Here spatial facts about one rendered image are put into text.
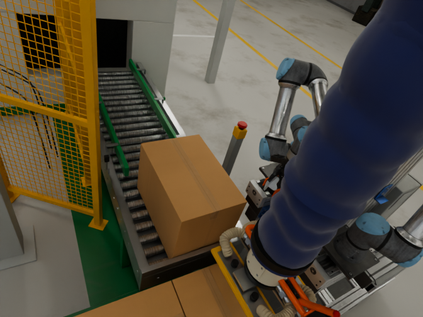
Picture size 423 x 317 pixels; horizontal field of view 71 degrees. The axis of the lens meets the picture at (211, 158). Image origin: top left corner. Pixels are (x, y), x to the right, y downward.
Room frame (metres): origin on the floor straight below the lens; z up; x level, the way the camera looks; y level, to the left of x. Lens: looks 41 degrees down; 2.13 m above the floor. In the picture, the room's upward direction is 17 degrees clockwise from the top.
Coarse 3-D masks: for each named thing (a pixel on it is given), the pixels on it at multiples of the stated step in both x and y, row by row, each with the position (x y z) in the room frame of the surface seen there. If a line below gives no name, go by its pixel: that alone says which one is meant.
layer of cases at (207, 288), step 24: (216, 264) 0.93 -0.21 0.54; (168, 288) 0.72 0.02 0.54; (192, 288) 0.76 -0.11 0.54; (216, 288) 0.79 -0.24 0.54; (96, 312) 0.51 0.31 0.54; (120, 312) 0.54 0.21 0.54; (144, 312) 0.57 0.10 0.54; (168, 312) 0.60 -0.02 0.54; (192, 312) 0.64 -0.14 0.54; (216, 312) 0.67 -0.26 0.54; (240, 312) 0.71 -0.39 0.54
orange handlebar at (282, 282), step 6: (246, 228) 0.74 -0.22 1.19; (252, 228) 0.76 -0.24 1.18; (282, 282) 0.56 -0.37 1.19; (294, 282) 0.57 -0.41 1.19; (288, 288) 0.55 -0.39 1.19; (300, 288) 0.56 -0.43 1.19; (288, 294) 0.53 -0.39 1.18; (300, 294) 0.54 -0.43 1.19; (294, 300) 0.51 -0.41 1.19; (300, 306) 0.49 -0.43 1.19; (300, 312) 0.48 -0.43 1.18
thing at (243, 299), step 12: (216, 252) 0.67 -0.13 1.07; (228, 264) 0.64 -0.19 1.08; (240, 264) 0.65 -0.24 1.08; (228, 276) 0.59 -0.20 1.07; (240, 288) 0.56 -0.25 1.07; (252, 288) 0.57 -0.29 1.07; (240, 300) 0.51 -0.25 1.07; (252, 300) 0.52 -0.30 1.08; (264, 300) 0.54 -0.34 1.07; (252, 312) 0.48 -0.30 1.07
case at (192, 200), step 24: (144, 144) 1.31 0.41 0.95; (168, 144) 1.38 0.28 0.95; (192, 144) 1.45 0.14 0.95; (144, 168) 1.24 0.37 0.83; (168, 168) 1.18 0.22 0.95; (192, 168) 1.24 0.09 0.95; (216, 168) 1.30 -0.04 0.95; (144, 192) 1.21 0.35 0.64; (168, 192) 1.01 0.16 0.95; (192, 192) 1.06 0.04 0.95; (216, 192) 1.11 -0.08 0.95; (240, 192) 1.16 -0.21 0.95; (168, 216) 0.95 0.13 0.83; (192, 216) 0.91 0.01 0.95; (216, 216) 0.99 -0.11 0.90; (168, 240) 0.91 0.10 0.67; (192, 240) 0.92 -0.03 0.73; (216, 240) 1.04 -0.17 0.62
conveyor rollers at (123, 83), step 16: (112, 80) 2.59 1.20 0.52; (128, 80) 2.69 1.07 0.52; (112, 96) 2.27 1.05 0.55; (128, 96) 2.35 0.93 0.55; (144, 96) 2.44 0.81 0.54; (112, 112) 2.09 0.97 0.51; (128, 112) 2.11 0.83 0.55; (144, 112) 2.19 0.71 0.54; (128, 128) 1.92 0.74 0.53; (160, 128) 2.02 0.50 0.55; (128, 144) 1.75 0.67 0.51; (112, 160) 1.50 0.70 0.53; (128, 176) 1.40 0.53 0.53; (128, 192) 1.25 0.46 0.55; (144, 224) 1.05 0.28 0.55; (144, 240) 0.95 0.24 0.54
